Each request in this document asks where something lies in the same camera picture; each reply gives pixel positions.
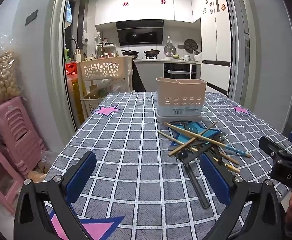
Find red plastic basket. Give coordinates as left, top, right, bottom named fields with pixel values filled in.
left=65, top=62, right=77, bottom=75

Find white upper cabinets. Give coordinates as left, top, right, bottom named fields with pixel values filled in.
left=95, top=0, right=194, bottom=26

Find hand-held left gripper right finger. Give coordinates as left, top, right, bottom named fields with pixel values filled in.
left=200, top=152, right=290, bottom=240

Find black wok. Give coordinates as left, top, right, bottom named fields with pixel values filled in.
left=121, top=49, right=139, bottom=57

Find yellow cooking oil bottle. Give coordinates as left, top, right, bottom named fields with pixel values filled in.
left=69, top=76, right=85, bottom=123

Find beige plastic utensil holder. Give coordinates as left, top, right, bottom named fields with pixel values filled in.
left=156, top=77, right=207, bottom=123

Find dark clear plastic spoon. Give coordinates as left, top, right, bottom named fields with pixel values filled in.
left=211, top=146, right=228, bottom=167
left=177, top=150, right=210, bottom=209
left=181, top=124, right=206, bottom=140
left=182, top=133, right=229, bottom=164

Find wooden chopstick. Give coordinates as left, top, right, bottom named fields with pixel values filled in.
left=164, top=122, right=252, bottom=158
left=157, top=130, right=199, bottom=152
left=212, top=149, right=240, bottom=165
left=168, top=121, right=219, bottom=156
left=220, top=162, right=241, bottom=173

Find dark wall switch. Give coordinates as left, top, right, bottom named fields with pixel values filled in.
left=26, top=9, right=38, bottom=26

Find clear plastic food bag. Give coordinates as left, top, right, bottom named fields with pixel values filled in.
left=27, top=150, right=59, bottom=184

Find beige flower-hole storage trolley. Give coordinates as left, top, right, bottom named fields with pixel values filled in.
left=76, top=56, right=134, bottom=119

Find round dark mould pan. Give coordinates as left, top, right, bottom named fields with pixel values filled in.
left=183, top=39, right=198, bottom=53

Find black range hood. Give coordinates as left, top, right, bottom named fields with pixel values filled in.
left=116, top=19, right=164, bottom=47

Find grey checked star tablecloth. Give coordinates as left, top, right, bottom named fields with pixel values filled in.
left=44, top=91, right=292, bottom=240

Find black built-in oven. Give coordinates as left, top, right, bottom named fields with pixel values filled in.
left=163, top=62, right=197, bottom=80

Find white refrigerator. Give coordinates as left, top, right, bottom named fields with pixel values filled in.
left=201, top=0, right=233, bottom=93

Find clear bag of beige nuts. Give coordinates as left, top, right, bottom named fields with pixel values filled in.
left=0, top=34, right=22, bottom=108

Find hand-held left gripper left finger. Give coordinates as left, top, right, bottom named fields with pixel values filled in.
left=14, top=151, right=97, bottom=240

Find round hanging strainer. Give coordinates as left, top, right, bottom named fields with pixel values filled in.
left=164, top=44, right=176, bottom=56

